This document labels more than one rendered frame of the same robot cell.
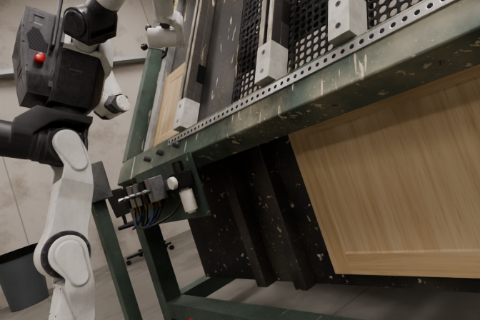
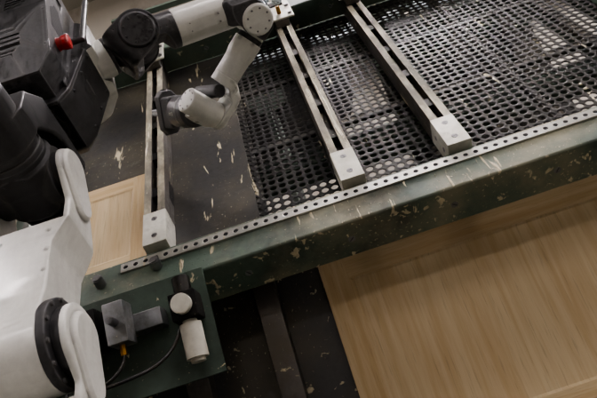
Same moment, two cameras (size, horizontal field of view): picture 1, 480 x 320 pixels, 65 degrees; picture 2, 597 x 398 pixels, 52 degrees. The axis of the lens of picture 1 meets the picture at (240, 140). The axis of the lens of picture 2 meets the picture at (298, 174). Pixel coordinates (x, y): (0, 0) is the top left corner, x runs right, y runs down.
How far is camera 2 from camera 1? 1.12 m
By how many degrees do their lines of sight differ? 52
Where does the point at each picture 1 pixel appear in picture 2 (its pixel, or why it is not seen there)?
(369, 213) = (441, 371)
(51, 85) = (67, 83)
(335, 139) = (394, 281)
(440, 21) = (559, 137)
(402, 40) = (529, 147)
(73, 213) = (66, 284)
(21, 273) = not seen: outside the picture
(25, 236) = not seen: outside the picture
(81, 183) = (83, 241)
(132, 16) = not seen: outside the picture
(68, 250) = (87, 328)
